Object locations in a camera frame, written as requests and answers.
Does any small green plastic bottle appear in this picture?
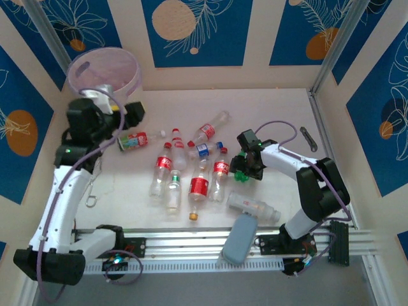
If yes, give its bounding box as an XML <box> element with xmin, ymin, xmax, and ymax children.
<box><xmin>234</xmin><ymin>152</ymin><xmax>251</xmax><ymax>183</ymax></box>

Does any clear cola bottle red cap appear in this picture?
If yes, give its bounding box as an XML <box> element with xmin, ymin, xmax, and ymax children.
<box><xmin>187</xmin><ymin>110</ymin><xmax>231</xmax><ymax>148</ymax></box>
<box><xmin>149</xmin><ymin>142</ymin><xmax>175</xmax><ymax>200</ymax></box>
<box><xmin>208</xmin><ymin>147</ymin><xmax>230</xmax><ymax>203</ymax></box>

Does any colourful label bottle white cap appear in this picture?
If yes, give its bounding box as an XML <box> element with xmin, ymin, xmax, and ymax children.
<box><xmin>117</xmin><ymin>129</ymin><xmax>167</xmax><ymax>152</ymax></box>

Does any wide clear bottle white label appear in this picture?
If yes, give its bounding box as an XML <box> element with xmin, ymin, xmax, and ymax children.
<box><xmin>226</xmin><ymin>190</ymin><xmax>282</xmax><ymax>224</ymax></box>

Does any blue label bottle blue cap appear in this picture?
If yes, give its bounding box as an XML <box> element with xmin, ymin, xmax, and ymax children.
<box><xmin>187</xmin><ymin>141</ymin><xmax>224</xmax><ymax>160</ymax></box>

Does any red label bottle orange cap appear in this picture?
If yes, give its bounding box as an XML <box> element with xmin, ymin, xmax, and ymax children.
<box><xmin>187</xmin><ymin>157</ymin><xmax>211</xmax><ymax>221</ymax></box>

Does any white opaque bottle red cap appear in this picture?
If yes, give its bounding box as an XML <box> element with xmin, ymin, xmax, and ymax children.
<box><xmin>170</xmin><ymin>127</ymin><xmax>189</xmax><ymax>171</ymax></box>

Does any clear bottle green cap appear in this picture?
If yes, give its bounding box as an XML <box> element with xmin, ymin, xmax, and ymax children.
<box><xmin>164</xmin><ymin>169</ymin><xmax>182</xmax><ymax>215</ymax></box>

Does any translucent pink plastic bin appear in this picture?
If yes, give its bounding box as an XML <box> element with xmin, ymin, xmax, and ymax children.
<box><xmin>66</xmin><ymin>47</ymin><xmax>143</xmax><ymax>97</ymax></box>

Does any black metal tool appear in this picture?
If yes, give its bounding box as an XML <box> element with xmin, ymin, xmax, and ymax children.
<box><xmin>299</xmin><ymin>126</ymin><xmax>319</xmax><ymax>152</ymax></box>

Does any grey-blue oval case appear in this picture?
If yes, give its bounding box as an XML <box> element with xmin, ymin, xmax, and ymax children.
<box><xmin>221</xmin><ymin>212</ymin><xmax>258</xmax><ymax>265</ymax></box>

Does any right controller board green light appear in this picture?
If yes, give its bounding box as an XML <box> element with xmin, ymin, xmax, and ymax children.
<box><xmin>282</xmin><ymin>257</ymin><xmax>316</xmax><ymax>277</ymax></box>

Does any controller board green light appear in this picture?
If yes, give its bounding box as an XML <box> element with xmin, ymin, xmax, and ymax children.
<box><xmin>282</xmin><ymin>257</ymin><xmax>316</xmax><ymax>277</ymax></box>
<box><xmin>101</xmin><ymin>253</ymin><xmax>129</xmax><ymax>272</ymax></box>

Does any left controller board green light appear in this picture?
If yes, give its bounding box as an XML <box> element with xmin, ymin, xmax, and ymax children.
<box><xmin>101</xmin><ymin>253</ymin><xmax>129</xmax><ymax>272</ymax></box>

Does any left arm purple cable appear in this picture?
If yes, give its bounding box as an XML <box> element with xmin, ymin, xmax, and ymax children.
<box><xmin>35</xmin><ymin>87</ymin><xmax>126</xmax><ymax>303</ymax></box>

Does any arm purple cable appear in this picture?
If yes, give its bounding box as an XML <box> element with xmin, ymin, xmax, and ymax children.
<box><xmin>35</xmin><ymin>87</ymin><xmax>126</xmax><ymax>303</ymax></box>
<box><xmin>254</xmin><ymin>120</ymin><xmax>353</xmax><ymax>275</ymax></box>

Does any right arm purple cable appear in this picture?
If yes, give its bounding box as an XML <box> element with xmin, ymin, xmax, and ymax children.
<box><xmin>254</xmin><ymin>120</ymin><xmax>353</xmax><ymax>275</ymax></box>

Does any aluminium table edge rail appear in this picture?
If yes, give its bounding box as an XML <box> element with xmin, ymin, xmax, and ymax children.
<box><xmin>307</xmin><ymin>88</ymin><xmax>358</xmax><ymax>229</ymax></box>

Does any metal wire ring tool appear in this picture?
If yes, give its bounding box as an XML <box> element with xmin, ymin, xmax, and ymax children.
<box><xmin>84</xmin><ymin>157</ymin><xmax>103</xmax><ymax>208</ymax></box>

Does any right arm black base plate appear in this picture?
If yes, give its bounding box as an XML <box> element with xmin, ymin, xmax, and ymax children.
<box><xmin>256</xmin><ymin>235</ymin><xmax>316</xmax><ymax>256</ymax></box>

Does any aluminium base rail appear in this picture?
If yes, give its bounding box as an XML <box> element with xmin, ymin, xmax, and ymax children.
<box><xmin>73</xmin><ymin>226</ymin><xmax>372</xmax><ymax>259</ymax></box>

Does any aluminium corner post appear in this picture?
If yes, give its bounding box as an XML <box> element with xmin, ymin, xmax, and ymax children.
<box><xmin>24</xmin><ymin>0</ymin><xmax>73</xmax><ymax>68</ymax></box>
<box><xmin>310</xmin><ymin>0</ymin><xmax>367</xmax><ymax>93</ymax></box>

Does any white slotted cable duct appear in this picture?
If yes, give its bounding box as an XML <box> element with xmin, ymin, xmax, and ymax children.
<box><xmin>82</xmin><ymin>258</ymin><xmax>284</xmax><ymax>274</ymax></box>

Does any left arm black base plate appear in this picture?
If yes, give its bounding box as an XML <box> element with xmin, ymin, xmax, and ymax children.
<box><xmin>122</xmin><ymin>237</ymin><xmax>147</xmax><ymax>258</ymax></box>

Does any short purple cable loop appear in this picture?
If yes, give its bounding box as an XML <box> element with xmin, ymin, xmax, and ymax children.
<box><xmin>104</xmin><ymin>249</ymin><xmax>143</xmax><ymax>285</ymax></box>

